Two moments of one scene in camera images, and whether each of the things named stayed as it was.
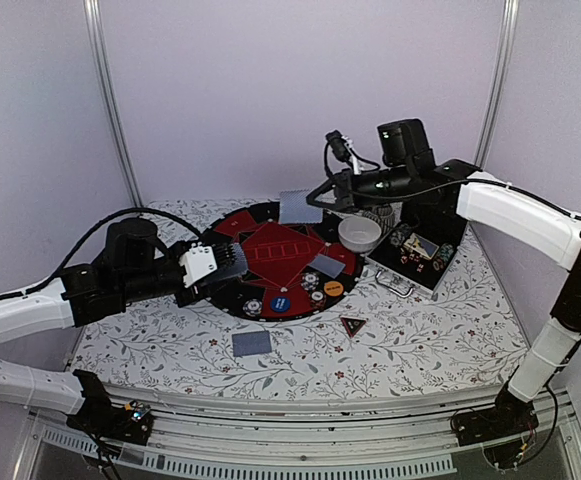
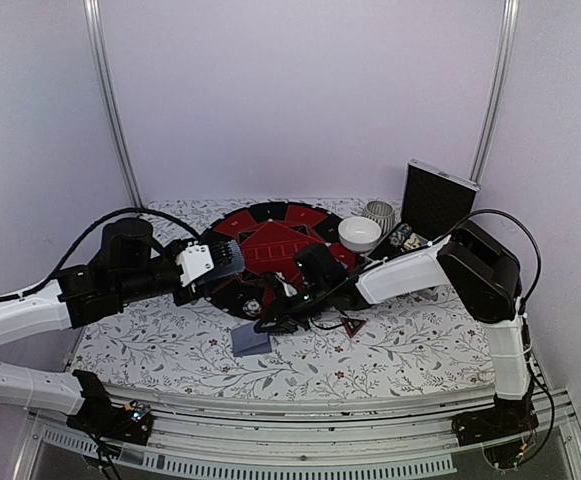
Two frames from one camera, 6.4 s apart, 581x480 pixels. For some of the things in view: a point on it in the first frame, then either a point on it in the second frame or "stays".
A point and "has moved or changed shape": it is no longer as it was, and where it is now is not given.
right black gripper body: [347, 203] → [302, 309]
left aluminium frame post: [103, 70] stays
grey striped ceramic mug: [383, 214] stays
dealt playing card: [295, 208] → [246, 340]
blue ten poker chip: [252, 307] stays
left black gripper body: [192, 297] stays
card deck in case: [421, 245] stays
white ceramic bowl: [358, 234] stays
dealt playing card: [251, 343] has moved or changed shape
